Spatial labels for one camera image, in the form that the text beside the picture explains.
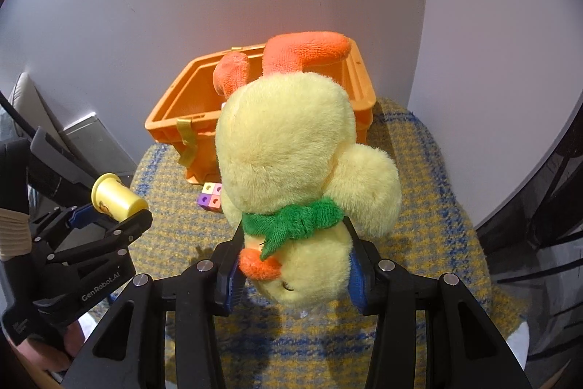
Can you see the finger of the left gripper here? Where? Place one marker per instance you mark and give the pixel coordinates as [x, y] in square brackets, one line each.
[56, 173]
[115, 239]

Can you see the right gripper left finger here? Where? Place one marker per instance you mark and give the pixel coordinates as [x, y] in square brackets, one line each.
[230, 280]

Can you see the orange plastic storage box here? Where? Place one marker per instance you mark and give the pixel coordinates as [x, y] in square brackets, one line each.
[186, 115]

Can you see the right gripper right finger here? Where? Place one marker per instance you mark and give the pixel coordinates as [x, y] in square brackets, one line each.
[362, 285]

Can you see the person's left hand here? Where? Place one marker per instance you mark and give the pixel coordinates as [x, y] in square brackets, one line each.
[50, 359]

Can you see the yellow duck plush toy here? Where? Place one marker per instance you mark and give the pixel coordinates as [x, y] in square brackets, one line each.
[295, 179]

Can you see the yellow toy cup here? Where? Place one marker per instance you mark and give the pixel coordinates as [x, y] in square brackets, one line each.
[111, 197]

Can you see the pink purple cube block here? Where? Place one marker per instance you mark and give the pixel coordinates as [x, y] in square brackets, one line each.
[209, 198]

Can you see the blue yellow woven blanket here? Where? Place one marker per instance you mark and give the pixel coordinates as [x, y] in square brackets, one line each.
[263, 345]

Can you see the grey metal radiator panel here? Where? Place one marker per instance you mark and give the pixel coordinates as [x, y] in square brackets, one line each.
[90, 140]

